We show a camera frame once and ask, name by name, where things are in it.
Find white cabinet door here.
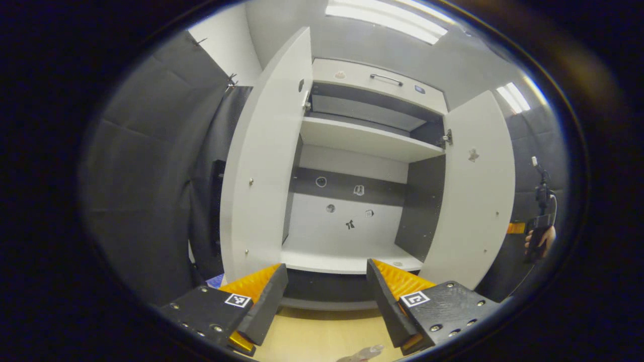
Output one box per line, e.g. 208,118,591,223
419,90,516,291
220,27,313,285

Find long ceiling light panel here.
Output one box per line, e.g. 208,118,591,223
326,0,448,45

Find black backdrop cloth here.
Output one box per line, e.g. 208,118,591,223
80,30,569,307

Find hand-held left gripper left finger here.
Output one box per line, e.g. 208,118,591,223
160,263,289,356

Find clear plastic bottle pink label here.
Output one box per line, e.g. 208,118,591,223
336,344,385,362

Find small ceiling light panel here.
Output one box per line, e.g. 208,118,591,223
496,82,531,114

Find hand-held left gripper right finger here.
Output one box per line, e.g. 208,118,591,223
366,259,504,355

